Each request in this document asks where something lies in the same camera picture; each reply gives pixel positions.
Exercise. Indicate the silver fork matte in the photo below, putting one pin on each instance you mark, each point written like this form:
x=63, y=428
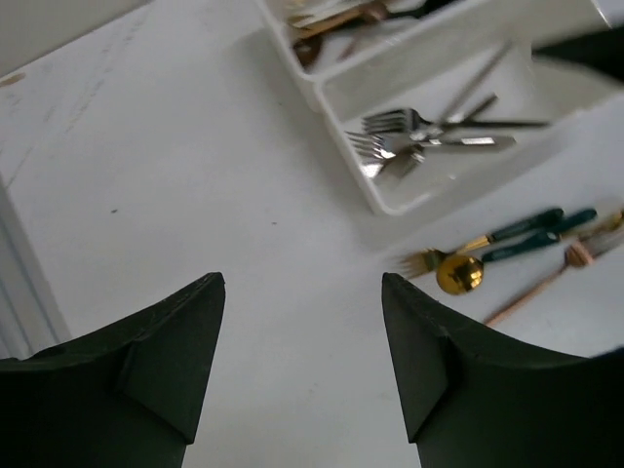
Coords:
x=407, y=120

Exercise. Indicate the silver fork shiny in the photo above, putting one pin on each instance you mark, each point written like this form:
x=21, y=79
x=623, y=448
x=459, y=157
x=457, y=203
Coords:
x=387, y=146

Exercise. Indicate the copper fork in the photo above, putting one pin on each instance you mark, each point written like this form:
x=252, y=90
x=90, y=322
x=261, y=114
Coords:
x=586, y=250

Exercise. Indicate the dark brown spoon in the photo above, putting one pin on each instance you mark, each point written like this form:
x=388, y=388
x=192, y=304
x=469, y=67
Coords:
x=307, y=50

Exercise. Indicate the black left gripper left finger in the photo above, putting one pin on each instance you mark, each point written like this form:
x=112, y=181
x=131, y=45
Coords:
x=127, y=395

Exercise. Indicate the gold fork green handle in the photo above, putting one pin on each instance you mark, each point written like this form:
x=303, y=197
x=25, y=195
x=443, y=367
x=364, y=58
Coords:
x=427, y=261

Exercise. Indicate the aluminium rail left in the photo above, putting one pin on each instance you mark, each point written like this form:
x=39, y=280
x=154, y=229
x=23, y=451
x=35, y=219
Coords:
x=30, y=316

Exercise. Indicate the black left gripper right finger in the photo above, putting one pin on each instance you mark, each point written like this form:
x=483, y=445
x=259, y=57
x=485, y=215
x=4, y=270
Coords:
x=474, y=397

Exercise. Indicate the white near container tray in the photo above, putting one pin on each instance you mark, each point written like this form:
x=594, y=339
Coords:
x=425, y=72

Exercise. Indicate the gold spoon green handle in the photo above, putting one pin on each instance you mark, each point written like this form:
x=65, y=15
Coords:
x=463, y=273

